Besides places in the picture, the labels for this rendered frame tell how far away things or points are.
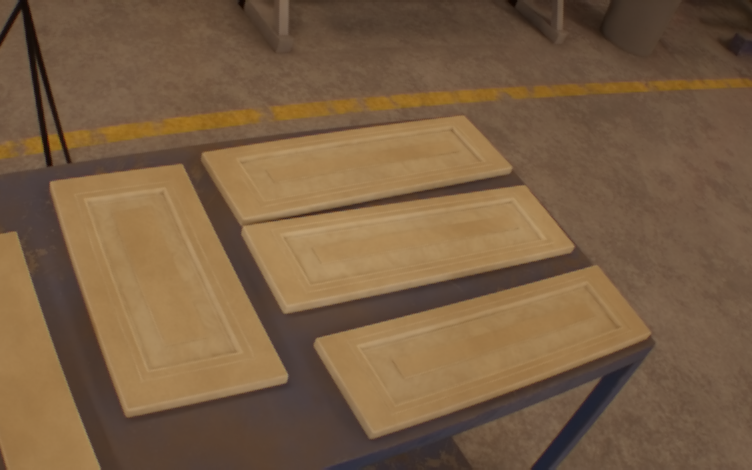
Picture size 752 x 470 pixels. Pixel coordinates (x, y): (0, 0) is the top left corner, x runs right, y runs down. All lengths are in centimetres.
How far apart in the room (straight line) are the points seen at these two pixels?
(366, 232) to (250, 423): 48
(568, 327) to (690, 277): 234
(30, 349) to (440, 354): 66
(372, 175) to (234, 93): 207
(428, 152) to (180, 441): 88
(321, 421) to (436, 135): 82
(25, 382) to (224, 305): 36
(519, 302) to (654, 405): 169
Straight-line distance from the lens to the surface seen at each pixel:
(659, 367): 334
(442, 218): 166
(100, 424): 121
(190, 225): 147
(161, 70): 377
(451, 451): 227
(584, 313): 161
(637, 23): 550
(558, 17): 518
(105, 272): 137
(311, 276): 144
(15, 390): 122
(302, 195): 158
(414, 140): 183
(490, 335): 147
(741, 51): 685
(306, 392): 130
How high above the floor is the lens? 206
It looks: 41 degrees down
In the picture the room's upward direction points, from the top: 21 degrees clockwise
